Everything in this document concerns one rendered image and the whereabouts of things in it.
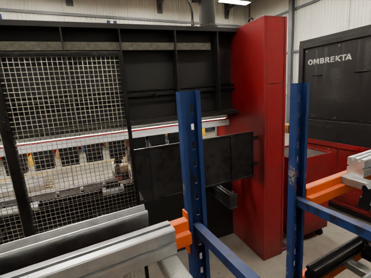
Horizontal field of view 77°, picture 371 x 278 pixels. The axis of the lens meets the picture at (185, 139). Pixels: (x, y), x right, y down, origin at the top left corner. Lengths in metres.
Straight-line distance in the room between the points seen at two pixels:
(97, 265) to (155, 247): 0.11
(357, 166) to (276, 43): 1.46
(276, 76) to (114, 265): 2.00
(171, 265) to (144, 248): 0.07
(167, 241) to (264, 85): 1.79
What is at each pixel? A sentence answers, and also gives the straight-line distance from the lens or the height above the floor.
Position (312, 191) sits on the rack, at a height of 1.38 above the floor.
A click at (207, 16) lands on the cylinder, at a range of 2.44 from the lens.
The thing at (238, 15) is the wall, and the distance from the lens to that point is 11.67.
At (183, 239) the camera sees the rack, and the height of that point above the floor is 1.36.
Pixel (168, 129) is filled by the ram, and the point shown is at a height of 1.38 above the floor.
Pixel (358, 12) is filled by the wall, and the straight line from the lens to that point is 9.03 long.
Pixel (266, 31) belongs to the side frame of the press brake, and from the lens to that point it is 2.21.
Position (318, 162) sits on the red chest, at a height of 0.91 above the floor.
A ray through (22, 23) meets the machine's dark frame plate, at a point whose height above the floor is 2.27.
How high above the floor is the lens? 1.75
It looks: 12 degrees down
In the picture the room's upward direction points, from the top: 4 degrees counter-clockwise
